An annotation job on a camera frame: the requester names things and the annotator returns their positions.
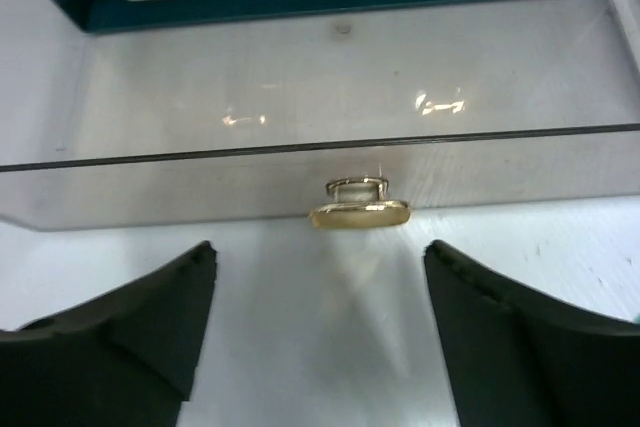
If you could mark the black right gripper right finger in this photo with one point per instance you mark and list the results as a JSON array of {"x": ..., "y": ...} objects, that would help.
[{"x": 516, "y": 356}]

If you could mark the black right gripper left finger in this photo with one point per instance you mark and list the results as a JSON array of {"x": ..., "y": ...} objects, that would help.
[{"x": 125, "y": 358}]

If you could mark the clear smoky drawer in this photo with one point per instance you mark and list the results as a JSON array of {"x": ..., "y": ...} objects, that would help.
[{"x": 497, "y": 102}]

